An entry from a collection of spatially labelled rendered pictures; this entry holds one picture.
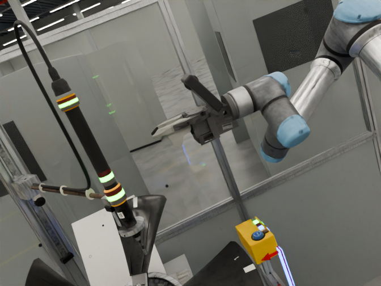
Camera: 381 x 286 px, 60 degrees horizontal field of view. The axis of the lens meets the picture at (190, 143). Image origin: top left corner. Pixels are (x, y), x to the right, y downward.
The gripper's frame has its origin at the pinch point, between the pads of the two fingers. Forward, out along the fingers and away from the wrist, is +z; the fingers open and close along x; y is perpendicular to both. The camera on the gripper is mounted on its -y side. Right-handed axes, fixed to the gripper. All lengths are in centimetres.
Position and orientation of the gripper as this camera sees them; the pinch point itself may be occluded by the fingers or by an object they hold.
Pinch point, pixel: (156, 130)
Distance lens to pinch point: 80.8
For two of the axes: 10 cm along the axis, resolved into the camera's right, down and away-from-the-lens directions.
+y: 3.6, 8.8, 3.1
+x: -2.3, -2.3, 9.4
